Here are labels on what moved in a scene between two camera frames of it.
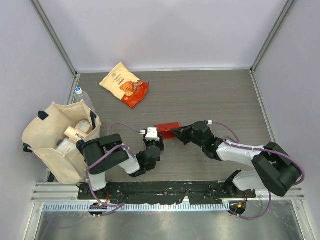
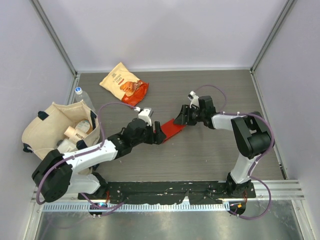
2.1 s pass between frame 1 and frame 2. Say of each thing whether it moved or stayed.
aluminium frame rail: stayed
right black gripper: moved
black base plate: stayed
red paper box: stayed
